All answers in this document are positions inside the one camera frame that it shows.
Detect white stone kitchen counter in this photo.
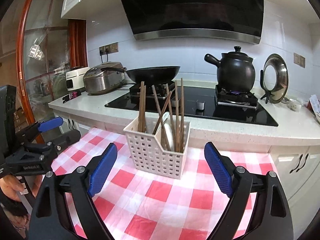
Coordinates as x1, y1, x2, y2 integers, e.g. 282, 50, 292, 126
48, 90, 320, 147

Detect black lid rack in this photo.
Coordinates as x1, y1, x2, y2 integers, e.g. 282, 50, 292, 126
259, 69, 274, 104

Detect triple wall socket panel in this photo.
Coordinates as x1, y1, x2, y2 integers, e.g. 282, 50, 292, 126
99, 42, 118, 55

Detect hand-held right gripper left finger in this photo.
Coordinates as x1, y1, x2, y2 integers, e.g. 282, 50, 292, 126
29, 142, 118, 240

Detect white plastic food bags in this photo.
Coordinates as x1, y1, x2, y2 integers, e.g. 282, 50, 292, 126
309, 94, 320, 124

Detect white perforated plastic basket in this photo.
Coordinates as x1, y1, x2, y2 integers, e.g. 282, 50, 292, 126
123, 116, 191, 180

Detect small white cup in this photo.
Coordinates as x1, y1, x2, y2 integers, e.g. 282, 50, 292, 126
287, 98, 302, 112

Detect black glass gas hob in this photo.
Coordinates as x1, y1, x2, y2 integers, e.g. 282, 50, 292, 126
104, 80, 279, 127

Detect black clay pot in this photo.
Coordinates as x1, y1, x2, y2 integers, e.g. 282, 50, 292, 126
204, 46, 256, 93

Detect small wall socket panel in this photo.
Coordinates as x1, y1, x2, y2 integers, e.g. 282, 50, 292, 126
293, 52, 306, 68

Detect black pink patterned item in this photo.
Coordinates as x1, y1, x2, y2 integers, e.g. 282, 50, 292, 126
62, 91, 82, 103

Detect stainless steel pot lid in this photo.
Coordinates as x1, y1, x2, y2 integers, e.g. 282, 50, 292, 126
262, 53, 289, 104

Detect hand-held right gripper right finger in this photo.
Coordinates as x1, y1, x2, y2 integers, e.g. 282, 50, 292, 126
204, 141, 293, 240

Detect black wok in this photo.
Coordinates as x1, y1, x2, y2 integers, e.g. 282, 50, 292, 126
106, 66, 181, 83

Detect wooden framed glass door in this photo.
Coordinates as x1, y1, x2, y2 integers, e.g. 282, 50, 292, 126
16, 0, 88, 145

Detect set of wooden chopsticks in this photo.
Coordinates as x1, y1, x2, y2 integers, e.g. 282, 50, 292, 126
137, 77, 185, 153

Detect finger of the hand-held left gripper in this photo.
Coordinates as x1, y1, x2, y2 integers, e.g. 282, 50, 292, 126
25, 129, 81, 160
15, 116, 63, 144

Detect black range hood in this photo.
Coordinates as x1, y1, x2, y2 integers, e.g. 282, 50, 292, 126
114, 0, 265, 45

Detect white countertop cooker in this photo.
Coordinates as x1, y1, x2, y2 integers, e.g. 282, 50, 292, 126
65, 67, 90, 91

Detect stainless steel rice cooker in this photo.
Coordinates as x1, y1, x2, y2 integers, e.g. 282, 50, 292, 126
83, 61, 127, 95

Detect person's left hand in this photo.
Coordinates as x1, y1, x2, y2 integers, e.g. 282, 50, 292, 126
0, 174, 43, 202

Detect red white checkered tablecloth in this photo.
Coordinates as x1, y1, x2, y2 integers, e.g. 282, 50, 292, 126
51, 127, 279, 240

